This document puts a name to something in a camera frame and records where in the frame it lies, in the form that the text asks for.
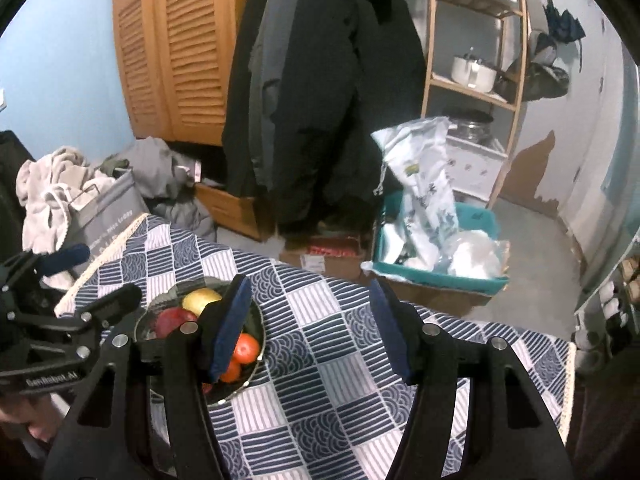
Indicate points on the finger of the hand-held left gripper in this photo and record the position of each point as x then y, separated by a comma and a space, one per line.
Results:
100, 307
65, 257

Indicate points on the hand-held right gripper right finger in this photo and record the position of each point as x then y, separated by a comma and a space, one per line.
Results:
392, 330

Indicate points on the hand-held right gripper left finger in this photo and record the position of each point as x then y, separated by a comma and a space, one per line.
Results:
230, 330

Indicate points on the large orange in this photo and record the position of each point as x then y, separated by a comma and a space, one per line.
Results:
247, 348

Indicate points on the small tangerine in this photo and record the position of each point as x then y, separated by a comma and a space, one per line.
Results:
232, 372

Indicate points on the clear glass plate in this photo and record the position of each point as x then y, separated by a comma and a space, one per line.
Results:
145, 320

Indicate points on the red apple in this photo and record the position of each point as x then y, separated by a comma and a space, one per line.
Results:
172, 321

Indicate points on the person's left hand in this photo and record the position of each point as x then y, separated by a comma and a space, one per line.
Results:
35, 417

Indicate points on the flat cardboard box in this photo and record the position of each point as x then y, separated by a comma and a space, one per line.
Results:
440, 302

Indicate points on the grey laundry bag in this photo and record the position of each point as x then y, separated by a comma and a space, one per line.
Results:
105, 215

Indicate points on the teal plastic basket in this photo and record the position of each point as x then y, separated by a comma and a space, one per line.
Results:
435, 280

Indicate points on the blue white patterned tablecloth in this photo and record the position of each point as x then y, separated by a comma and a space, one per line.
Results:
325, 335

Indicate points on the beige towel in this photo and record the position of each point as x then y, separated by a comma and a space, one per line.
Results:
50, 180

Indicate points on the black bulky object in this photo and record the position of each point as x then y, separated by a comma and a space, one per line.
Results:
12, 185

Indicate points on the cardboard box with red packets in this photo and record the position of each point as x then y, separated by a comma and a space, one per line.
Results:
320, 262

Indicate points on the clear plastic bag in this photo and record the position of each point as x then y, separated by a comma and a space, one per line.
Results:
475, 255

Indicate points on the wooden drawer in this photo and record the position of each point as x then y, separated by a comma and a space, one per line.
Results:
225, 207

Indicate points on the white printed rice bag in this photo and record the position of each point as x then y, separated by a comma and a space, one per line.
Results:
425, 185

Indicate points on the white patterned cabinet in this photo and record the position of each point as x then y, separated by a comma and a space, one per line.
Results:
475, 170

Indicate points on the grey shoe rack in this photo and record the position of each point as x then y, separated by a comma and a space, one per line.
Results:
600, 285

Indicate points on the steel pot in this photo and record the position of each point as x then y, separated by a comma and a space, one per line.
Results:
470, 127

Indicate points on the group of shoes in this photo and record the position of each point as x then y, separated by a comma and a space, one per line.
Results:
612, 300

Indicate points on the black coat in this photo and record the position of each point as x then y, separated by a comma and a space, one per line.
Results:
340, 110

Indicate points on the wooden louvred wardrobe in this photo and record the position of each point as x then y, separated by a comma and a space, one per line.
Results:
190, 60

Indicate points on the dark grey jacket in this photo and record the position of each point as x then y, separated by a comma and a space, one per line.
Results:
270, 85

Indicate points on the wooden shelf rack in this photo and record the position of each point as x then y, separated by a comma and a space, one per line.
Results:
475, 92

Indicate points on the white pot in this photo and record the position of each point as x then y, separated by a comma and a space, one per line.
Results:
472, 75

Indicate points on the dark hanging bag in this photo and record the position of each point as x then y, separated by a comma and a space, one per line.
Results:
545, 85

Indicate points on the navy folded umbrella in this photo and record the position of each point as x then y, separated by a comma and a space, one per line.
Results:
565, 22

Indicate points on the white wall switch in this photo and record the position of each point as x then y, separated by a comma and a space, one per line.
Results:
2, 100

